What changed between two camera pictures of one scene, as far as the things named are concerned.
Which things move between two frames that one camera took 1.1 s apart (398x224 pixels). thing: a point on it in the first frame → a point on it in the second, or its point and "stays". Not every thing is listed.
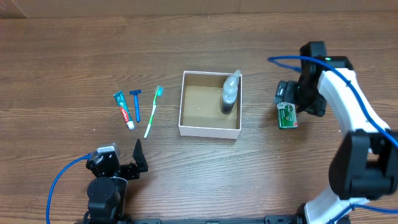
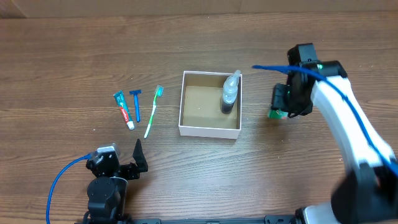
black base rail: (267, 219) stays
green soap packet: (287, 115) → (277, 114)
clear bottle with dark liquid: (229, 92) stays
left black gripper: (125, 171) stays
